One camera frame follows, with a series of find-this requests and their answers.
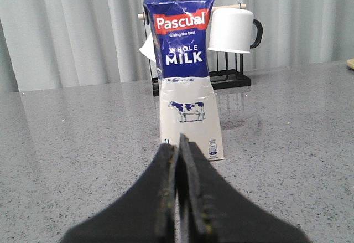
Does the wooden round object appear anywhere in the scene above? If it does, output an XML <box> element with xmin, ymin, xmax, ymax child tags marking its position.
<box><xmin>346</xmin><ymin>58</ymin><xmax>354</xmax><ymax>69</ymax></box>

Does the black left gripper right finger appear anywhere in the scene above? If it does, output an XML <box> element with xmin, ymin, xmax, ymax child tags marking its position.
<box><xmin>176</xmin><ymin>135</ymin><xmax>309</xmax><ymax>242</ymax></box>

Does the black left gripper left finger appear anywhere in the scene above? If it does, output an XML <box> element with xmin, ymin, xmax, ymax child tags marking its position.
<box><xmin>62</xmin><ymin>144</ymin><xmax>177</xmax><ymax>242</ymax></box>

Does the black wire mug rack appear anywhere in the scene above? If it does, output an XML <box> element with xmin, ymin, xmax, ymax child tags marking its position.
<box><xmin>138</xmin><ymin>6</ymin><xmax>251</xmax><ymax>96</ymax></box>

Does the white enamel mug left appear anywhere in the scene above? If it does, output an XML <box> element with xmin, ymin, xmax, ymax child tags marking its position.
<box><xmin>139</xmin><ymin>33</ymin><xmax>156</xmax><ymax>62</ymax></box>

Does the white enamel mug right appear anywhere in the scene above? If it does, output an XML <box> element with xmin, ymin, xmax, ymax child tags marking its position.
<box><xmin>208</xmin><ymin>8</ymin><xmax>263</xmax><ymax>54</ymax></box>

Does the white enamel mug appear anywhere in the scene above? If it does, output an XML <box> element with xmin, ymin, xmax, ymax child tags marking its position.
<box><xmin>208</xmin><ymin>8</ymin><xmax>263</xmax><ymax>54</ymax></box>
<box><xmin>139</xmin><ymin>33</ymin><xmax>156</xmax><ymax>62</ymax></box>

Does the blue white milk carton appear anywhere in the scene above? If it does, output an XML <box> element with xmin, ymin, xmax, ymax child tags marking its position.
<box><xmin>143</xmin><ymin>0</ymin><xmax>224</xmax><ymax>161</ymax></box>

